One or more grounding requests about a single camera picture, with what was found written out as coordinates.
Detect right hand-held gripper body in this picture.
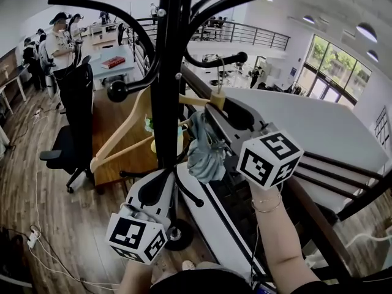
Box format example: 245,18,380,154
235,122,305,192

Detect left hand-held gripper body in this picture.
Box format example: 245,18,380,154
105,203,172,265

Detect grey-blue cloth garment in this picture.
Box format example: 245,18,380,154
186,110,229,184

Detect black metal coat rack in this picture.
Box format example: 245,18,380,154
47,0,345,252

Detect person's right forearm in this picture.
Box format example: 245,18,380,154
249,181,323,288

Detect person's left forearm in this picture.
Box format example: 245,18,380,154
117,257,154,294

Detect wooden clothes hanger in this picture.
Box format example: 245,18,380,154
89,55,228,175

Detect brown wooden desk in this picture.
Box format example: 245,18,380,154
91,86,160,190

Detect yellow cup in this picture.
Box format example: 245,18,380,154
150,126,185,156

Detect black metal railing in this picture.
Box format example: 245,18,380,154
126,16,292,73

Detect dark wooden handrail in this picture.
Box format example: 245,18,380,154
180,64,353,283

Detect white power strip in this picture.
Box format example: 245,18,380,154
26,229,42,249

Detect large window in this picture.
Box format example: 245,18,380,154
298,33,373,106

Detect black office chair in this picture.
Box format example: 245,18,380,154
39,55,96,194

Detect light blue desk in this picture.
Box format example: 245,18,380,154
88,43,136,89

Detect black bag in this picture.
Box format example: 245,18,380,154
0,226,32,288

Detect red book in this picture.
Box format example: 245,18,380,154
100,56,127,70

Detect thin gold bracelet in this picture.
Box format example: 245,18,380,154
251,190,283,213

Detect white power cable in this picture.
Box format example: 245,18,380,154
29,108,123,290

